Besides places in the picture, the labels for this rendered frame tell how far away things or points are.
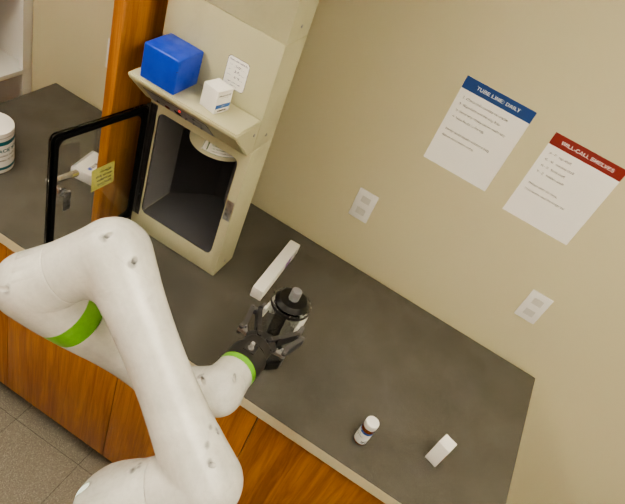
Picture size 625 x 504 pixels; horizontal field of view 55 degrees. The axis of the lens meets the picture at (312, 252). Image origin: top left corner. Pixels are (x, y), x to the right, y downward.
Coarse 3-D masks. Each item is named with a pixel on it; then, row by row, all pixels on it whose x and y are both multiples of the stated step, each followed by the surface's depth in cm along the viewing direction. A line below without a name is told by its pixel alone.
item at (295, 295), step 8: (288, 288) 155; (296, 288) 152; (280, 296) 152; (288, 296) 153; (296, 296) 151; (304, 296) 155; (280, 304) 151; (288, 304) 151; (296, 304) 152; (304, 304) 153; (288, 312) 150; (296, 312) 151; (304, 312) 152
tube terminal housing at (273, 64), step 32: (192, 0) 138; (192, 32) 143; (224, 32) 139; (256, 32) 135; (224, 64) 143; (256, 64) 139; (288, 64) 141; (256, 96) 144; (192, 128) 157; (256, 160) 159; (160, 224) 182; (224, 224) 170; (192, 256) 183; (224, 256) 182
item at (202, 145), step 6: (192, 132) 165; (192, 138) 164; (198, 138) 162; (198, 144) 162; (204, 144) 161; (210, 144) 161; (198, 150) 162; (204, 150) 161; (210, 150) 161; (216, 150) 161; (222, 150) 161; (210, 156) 161; (216, 156) 161; (222, 156) 162; (228, 156) 162
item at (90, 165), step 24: (96, 120) 145; (48, 144) 137; (72, 144) 143; (96, 144) 150; (120, 144) 157; (48, 168) 141; (72, 168) 148; (96, 168) 155; (120, 168) 164; (72, 192) 153; (96, 192) 162; (120, 192) 171; (72, 216) 160; (96, 216) 168
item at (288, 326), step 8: (280, 288) 156; (272, 296) 153; (272, 312) 154; (280, 312) 150; (264, 320) 159; (272, 320) 154; (280, 320) 152; (288, 320) 152; (264, 328) 158; (272, 328) 155; (280, 328) 154; (288, 328) 154; (288, 344) 160; (272, 360) 162
